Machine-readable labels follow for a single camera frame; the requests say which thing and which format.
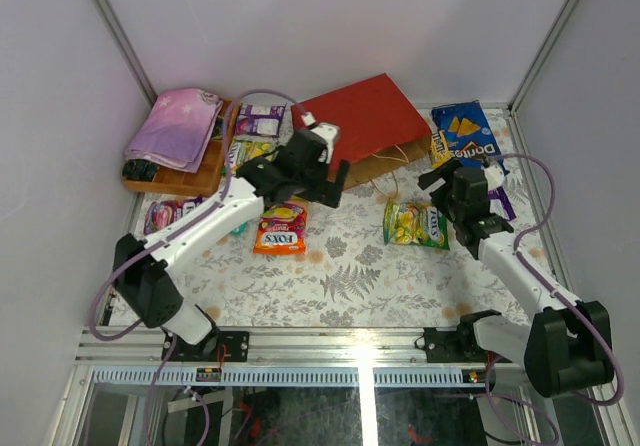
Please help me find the yellow candy packet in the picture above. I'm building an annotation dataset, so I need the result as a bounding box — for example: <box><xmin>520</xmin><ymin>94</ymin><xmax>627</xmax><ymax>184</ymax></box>
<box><xmin>429</xmin><ymin>130</ymin><xmax>453</xmax><ymax>169</ymax></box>

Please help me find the purple snack packet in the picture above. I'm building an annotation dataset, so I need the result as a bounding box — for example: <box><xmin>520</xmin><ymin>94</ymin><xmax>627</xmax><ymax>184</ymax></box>
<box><xmin>234</xmin><ymin>104</ymin><xmax>285</xmax><ymax>138</ymax></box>
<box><xmin>488</xmin><ymin>187</ymin><xmax>516</xmax><ymax>221</ymax></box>

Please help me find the yellow green snack packet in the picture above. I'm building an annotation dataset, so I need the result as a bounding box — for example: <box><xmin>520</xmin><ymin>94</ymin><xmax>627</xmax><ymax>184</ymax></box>
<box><xmin>230</xmin><ymin>139</ymin><xmax>276</xmax><ymax>173</ymax></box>
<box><xmin>383</xmin><ymin>200</ymin><xmax>450</xmax><ymax>250</ymax></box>

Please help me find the red paper bag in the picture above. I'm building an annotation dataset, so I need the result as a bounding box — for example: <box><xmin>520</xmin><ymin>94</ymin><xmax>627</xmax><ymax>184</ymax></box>
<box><xmin>302</xmin><ymin>73</ymin><xmax>432</xmax><ymax>190</ymax></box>

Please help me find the orange fruits candy packet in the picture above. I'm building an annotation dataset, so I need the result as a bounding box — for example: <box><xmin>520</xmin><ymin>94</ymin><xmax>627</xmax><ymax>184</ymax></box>
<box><xmin>253</xmin><ymin>197</ymin><xmax>308</xmax><ymax>256</ymax></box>

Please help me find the blue snack packet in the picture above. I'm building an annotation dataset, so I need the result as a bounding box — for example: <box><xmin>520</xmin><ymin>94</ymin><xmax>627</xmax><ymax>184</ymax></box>
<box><xmin>431</xmin><ymin>101</ymin><xmax>502</xmax><ymax>168</ymax></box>

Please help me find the teal candy packet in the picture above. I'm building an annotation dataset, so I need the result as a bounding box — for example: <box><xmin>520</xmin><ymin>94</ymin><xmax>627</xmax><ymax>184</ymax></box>
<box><xmin>230</xmin><ymin>222</ymin><xmax>249</xmax><ymax>236</ymax></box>

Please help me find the purple berries candy packet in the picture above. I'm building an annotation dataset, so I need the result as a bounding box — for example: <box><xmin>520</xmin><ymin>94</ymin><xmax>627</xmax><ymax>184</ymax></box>
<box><xmin>143</xmin><ymin>196</ymin><xmax>204</xmax><ymax>235</ymax></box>

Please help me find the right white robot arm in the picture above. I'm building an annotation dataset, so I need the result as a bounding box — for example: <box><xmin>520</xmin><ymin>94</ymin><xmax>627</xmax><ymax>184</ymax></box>
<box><xmin>418</xmin><ymin>159</ymin><xmax>621</xmax><ymax>398</ymax></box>

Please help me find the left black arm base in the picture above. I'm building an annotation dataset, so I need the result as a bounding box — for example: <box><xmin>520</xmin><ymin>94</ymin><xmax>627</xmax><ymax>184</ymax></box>
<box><xmin>162</xmin><ymin>329</ymin><xmax>250</xmax><ymax>363</ymax></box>

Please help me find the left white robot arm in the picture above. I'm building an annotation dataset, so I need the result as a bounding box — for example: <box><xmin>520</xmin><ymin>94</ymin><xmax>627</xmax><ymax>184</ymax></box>
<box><xmin>111</xmin><ymin>123</ymin><xmax>349</xmax><ymax>361</ymax></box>

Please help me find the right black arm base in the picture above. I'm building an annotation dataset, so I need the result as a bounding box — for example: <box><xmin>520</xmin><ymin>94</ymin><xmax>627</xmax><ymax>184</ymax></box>
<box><xmin>414</xmin><ymin>310</ymin><xmax>528</xmax><ymax>366</ymax></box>

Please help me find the floral table mat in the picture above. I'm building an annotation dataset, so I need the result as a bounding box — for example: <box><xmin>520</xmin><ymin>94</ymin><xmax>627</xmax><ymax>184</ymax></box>
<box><xmin>107</xmin><ymin>107</ymin><xmax>571</xmax><ymax>328</ymax></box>

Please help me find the orange wooden organizer tray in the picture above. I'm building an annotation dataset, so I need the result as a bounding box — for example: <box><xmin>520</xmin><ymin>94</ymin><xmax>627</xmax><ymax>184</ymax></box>
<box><xmin>122</xmin><ymin>99</ymin><xmax>231</xmax><ymax>196</ymax></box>

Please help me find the folded purple cloth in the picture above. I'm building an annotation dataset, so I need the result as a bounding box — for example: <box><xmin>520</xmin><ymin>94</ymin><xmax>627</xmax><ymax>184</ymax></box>
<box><xmin>124</xmin><ymin>88</ymin><xmax>224</xmax><ymax>173</ymax></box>

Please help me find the dark patterned item in tray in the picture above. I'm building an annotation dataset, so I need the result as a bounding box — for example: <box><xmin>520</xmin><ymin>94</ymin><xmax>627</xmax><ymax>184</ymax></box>
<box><xmin>121</xmin><ymin>159</ymin><xmax>159</xmax><ymax>182</ymax></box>

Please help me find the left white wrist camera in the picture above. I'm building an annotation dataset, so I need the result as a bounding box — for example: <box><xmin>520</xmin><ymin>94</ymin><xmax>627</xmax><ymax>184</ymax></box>
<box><xmin>301</xmin><ymin>112</ymin><xmax>340</xmax><ymax>164</ymax></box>

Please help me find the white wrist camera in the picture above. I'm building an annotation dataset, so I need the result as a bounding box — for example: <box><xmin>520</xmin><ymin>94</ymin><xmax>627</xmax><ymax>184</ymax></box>
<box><xmin>301</xmin><ymin>112</ymin><xmax>340</xmax><ymax>164</ymax></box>
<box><xmin>484</xmin><ymin>162</ymin><xmax>505</xmax><ymax>191</ymax></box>

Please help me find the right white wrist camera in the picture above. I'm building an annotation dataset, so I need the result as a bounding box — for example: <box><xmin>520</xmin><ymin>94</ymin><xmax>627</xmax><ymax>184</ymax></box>
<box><xmin>484</xmin><ymin>162</ymin><xmax>505</xmax><ymax>191</ymax></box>

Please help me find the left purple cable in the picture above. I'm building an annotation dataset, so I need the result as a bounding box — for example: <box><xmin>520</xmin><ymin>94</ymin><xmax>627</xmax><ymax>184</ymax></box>
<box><xmin>88</xmin><ymin>88</ymin><xmax>314</xmax><ymax>446</ymax></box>

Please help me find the aluminium front rail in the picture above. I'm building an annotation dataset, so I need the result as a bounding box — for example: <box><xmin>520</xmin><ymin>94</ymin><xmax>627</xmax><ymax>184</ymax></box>
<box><xmin>74</xmin><ymin>324</ymin><xmax>614</xmax><ymax>367</ymax></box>

